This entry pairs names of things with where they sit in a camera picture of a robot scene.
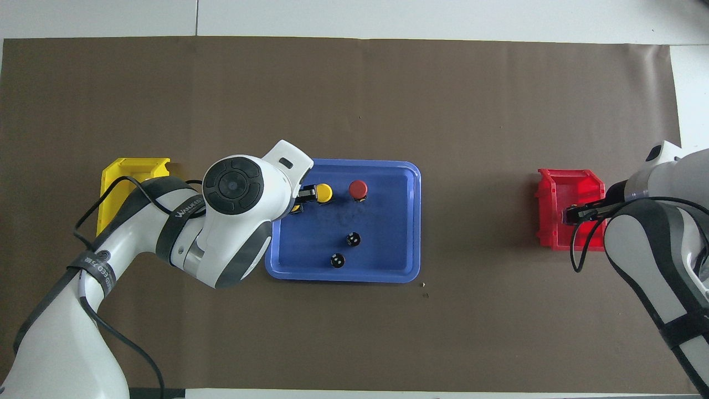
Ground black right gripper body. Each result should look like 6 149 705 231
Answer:
605 180 630 208

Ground red plastic storage bin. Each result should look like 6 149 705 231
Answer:
535 168 609 252

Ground blue plastic tray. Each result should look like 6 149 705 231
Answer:
265 159 422 284

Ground brown paper table mat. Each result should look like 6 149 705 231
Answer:
0 36 705 395

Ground yellow plastic storage bin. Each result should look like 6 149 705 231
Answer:
96 157 171 238

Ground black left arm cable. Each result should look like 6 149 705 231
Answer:
74 176 207 399

